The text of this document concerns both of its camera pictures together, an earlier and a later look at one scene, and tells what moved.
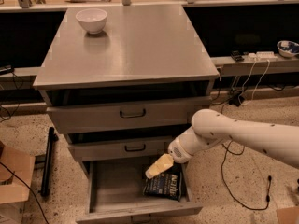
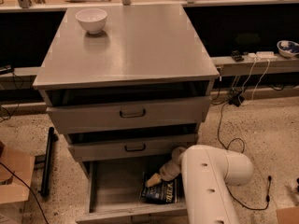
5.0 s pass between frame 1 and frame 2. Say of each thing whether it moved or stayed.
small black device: stayed
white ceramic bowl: stayed
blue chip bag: moved
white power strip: stayed
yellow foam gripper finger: moved
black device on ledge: stayed
